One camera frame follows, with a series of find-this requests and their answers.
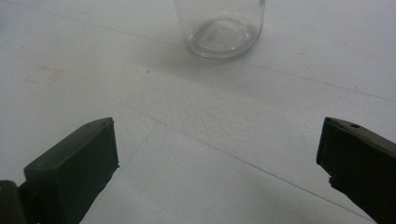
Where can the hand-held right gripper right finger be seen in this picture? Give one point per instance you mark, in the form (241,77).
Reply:
(361,165)

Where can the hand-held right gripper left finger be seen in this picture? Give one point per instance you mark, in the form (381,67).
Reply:
(74,168)

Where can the clear glass jar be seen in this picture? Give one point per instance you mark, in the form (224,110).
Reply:
(222,37)

